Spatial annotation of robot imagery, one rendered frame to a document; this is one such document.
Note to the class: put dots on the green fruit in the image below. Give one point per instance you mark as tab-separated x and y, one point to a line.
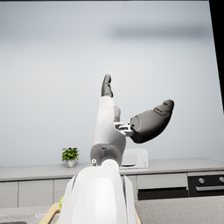
61	201

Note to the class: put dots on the wooden cutting board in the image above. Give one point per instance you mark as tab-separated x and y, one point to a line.
50	214

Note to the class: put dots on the potted green plant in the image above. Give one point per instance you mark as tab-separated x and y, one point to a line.
70	156

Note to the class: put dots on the white microwave oven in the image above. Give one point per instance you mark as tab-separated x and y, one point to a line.
134	157

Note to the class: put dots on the black built-in oven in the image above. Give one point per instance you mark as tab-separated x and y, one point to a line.
206	184

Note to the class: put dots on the grey kitchen cabinet unit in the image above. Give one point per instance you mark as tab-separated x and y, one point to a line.
163	180

